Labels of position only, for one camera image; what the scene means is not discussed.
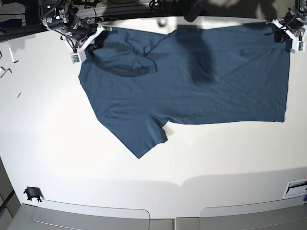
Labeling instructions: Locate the blue box in background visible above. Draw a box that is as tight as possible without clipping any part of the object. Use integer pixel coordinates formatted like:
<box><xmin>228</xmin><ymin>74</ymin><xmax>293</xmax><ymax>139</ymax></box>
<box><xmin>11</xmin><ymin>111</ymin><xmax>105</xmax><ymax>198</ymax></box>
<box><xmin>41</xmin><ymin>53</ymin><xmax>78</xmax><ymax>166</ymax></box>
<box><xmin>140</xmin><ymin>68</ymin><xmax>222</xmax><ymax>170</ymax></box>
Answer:
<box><xmin>0</xmin><ymin>19</ymin><xmax>23</xmax><ymax>28</ymax></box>

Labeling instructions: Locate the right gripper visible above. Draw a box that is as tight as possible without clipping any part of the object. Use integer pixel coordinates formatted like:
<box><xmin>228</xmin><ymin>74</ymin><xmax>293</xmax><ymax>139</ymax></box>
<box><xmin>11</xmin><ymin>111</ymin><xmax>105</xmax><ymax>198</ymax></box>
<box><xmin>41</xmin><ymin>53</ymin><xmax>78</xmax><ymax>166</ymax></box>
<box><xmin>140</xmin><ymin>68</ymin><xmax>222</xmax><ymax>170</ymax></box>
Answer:
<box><xmin>59</xmin><ymin>20</ymin><xmax>105</xmax><ymax>49</ymax></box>

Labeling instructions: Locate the silver hex key pair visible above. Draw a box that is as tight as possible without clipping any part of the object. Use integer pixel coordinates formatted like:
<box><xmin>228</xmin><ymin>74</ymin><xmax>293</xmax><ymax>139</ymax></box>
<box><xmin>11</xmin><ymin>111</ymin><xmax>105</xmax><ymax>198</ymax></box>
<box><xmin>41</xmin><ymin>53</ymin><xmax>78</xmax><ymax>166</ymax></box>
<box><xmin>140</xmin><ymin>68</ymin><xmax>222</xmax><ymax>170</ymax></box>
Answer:
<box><xmin>0</xmin><ymin>67</ymin><xmax>12</xmax><ymax>78</ymax></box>

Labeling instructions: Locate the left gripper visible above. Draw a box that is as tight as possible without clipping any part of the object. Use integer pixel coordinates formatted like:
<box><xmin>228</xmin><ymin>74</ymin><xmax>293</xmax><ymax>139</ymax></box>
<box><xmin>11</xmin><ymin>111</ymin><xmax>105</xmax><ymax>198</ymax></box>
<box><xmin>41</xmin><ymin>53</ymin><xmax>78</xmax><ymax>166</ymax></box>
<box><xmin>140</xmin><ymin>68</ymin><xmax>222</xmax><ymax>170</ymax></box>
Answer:
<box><xmin>274</xmin><ymin>18</ymin><xmax>307</xmax><ymax>43</ymax></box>

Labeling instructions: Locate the blue T-shirt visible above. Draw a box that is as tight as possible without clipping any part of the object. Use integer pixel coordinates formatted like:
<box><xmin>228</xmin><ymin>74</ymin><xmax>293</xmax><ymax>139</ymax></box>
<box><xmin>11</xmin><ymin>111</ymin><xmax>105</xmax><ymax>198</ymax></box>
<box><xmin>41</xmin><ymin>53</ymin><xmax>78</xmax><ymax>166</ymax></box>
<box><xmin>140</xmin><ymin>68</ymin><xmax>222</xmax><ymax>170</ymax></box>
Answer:
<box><xmin>79</xmin><ymin>23</ymin><xmax>290</xmax><ymax>158</ymax></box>

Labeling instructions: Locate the right grey chair back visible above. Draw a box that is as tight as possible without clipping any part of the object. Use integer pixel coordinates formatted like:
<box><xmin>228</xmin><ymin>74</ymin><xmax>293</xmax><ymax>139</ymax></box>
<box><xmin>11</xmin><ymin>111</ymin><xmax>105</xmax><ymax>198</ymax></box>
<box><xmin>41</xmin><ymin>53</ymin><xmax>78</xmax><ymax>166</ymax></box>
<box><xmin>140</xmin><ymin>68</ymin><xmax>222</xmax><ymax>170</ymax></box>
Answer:
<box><xmin>175</xmin><ymin>199</ymin><xmax>307</xmax><ymax>230</ymax></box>

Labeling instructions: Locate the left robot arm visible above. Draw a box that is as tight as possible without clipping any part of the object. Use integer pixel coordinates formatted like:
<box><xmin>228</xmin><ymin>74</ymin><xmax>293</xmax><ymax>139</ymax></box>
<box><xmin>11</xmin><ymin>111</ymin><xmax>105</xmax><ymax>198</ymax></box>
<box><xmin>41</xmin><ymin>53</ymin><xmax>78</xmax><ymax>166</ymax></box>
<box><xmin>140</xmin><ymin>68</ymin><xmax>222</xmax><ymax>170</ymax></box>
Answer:
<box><xmin>274</xmin><ymin>0</ymin><xmax>307</xmax><ymax>43</ymax></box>

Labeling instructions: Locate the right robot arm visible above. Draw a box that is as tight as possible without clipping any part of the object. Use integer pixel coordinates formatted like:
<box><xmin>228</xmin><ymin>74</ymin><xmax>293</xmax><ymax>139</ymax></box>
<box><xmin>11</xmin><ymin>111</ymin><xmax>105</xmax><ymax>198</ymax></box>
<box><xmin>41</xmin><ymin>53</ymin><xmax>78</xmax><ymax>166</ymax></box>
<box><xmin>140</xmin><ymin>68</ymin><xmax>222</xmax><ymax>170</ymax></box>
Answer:
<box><xmin>38</xmin><ymin>0</ymin><xmax>109</xmax><ymax>53</ymax></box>

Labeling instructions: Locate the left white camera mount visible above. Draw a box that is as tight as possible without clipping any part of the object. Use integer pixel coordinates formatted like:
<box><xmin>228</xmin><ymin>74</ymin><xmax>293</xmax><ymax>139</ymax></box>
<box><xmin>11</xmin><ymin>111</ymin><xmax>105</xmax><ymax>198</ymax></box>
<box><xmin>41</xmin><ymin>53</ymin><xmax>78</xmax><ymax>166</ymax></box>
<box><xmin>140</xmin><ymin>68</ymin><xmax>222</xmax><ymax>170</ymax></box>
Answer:
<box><xmin>269</xmin><ymin>19</ymin><xmax>307</xmax><ymax>52</ymax></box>

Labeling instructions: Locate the black plastic clip part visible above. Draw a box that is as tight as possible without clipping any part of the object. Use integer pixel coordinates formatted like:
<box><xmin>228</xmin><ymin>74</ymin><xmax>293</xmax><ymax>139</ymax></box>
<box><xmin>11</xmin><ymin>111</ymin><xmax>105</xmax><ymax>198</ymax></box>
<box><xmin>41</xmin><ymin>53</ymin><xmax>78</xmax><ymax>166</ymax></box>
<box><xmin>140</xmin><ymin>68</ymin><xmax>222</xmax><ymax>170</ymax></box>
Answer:
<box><xmin>24</xmin><ymin>187</ymin><xmax>44</xmax><ymax>202</ymax></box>

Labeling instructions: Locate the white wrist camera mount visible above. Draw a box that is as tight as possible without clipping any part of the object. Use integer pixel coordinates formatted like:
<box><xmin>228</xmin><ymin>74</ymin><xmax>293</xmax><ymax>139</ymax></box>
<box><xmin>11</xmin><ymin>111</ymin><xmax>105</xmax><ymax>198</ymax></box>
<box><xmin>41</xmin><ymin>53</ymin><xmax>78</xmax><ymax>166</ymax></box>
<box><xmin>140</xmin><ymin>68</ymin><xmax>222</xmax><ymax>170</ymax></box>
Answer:
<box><xmin>70</xmin><ymin>24</ymin><xmax>112</xmax><ymax>64</ymax></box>

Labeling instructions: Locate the long silver hex key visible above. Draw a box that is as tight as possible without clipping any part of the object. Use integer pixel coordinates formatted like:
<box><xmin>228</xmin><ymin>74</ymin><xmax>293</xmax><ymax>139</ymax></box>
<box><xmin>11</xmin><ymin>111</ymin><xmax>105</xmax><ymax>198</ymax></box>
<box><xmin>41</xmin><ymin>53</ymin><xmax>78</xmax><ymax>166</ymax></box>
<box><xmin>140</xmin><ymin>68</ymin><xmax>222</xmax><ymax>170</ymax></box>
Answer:
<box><xmin>9</xmin><ymin>47</ymin><xmax>19</xmax><ymax>63</ymax></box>

